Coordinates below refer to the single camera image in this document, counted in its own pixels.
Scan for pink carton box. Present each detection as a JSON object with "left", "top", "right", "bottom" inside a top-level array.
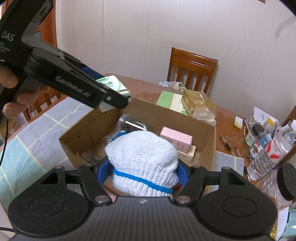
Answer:
[{"left": 159, "top": 126, "right": 193, "bottom": 153}]

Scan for white sock roll blue band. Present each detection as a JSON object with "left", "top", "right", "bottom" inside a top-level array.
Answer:
[{"left": 105, "top": 131, "right": 179, "bottom": 197}]

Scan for clear jar dark contents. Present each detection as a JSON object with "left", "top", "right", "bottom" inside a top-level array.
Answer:
[{"left": 116, "top": 114, "right": 147, "bottom": 133}]

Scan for cream printed carton box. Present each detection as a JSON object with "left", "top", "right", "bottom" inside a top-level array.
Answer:
[{"left": 178, "top": 145, "right": 196, "bottom": 162}]

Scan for white grey ribbed sock roll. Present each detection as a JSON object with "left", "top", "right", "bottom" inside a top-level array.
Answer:
[{"left": 107, "top": 131, "right": 127, "bottom": 144}]

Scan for person's left hand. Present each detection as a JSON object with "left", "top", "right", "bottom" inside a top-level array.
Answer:
[{"left": 1, "top": 65, "right": 50, "bottom": 118}]

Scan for brown cardboard box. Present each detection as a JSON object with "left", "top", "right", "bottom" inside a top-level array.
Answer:
[{"left": 59, "top": 96, "right": 217, "bottom": 193}]

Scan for wooden chair left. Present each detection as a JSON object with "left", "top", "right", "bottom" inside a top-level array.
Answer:
[{"left": 23, "top": 88, "right": 64, "bottom": 121}]

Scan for black pen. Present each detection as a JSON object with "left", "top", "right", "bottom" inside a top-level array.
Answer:
[{"left": 220, "top": 136, "right": 235, "bottom": 156}]

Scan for plastic wrapped beige package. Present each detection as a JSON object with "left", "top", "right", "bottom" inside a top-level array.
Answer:
[{"left": 181, "top": 89, "right": 217, "bottom": 126}]

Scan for green white flat box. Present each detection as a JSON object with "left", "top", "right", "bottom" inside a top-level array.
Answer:
[{"left": 156, "top": 91, "right": 188, "bottom": 115}]

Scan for small yellow white box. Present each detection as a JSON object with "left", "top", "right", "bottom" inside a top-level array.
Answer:
[{"left": 234, "top": 116, "right": 243, "bottom": 129}]

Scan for blue grey checked cloth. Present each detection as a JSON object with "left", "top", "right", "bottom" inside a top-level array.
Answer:
[{"left": 1, "top": 98, "right": 243, "bottom": 208}]

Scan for dark jar green label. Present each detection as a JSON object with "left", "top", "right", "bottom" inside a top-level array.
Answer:
[{"left": 244, "top": 123, "right": 264, "bottom": 148}]

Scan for clear plastic water bottle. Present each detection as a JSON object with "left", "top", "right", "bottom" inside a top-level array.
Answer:
[{"left": 247, "top": 120, "right": 295, "bottom": 181}]

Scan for black lid clear container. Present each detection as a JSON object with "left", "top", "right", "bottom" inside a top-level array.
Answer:
[{"left": 255, "top": 163, "right": 296, "bottom": 210}]

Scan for black cable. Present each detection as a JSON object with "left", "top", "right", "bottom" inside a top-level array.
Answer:
[{"left": 0, "top": 117, "right": 10, "bottom": 167}]

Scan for wooden chair at wall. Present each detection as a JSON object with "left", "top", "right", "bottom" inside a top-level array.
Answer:
[{"left": 166, "top": 47, "right": 218, "bottom": 94}]

